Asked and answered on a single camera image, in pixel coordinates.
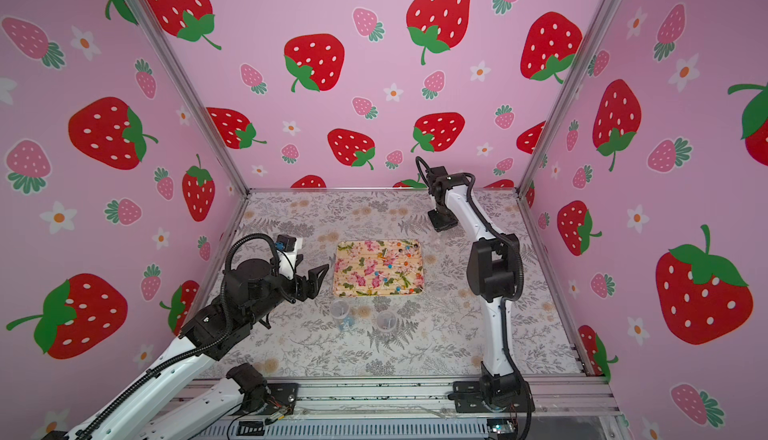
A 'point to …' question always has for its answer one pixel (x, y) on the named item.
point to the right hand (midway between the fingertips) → (443, 225)
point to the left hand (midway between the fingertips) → (317, 260)
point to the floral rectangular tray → (354, 265)
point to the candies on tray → (400, 266)
